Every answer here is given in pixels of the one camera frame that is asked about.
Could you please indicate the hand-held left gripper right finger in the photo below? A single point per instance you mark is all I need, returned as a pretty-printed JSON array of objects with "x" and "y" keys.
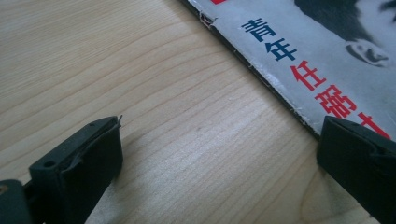
[{"x": 361, "y": 161}]

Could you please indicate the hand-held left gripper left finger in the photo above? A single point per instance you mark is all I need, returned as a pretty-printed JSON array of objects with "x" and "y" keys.
[{"x": 77, "y": 174}]

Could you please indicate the magazine with portrait cover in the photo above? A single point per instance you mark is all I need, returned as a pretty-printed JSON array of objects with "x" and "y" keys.
[{"x": 280, "y": 31}]

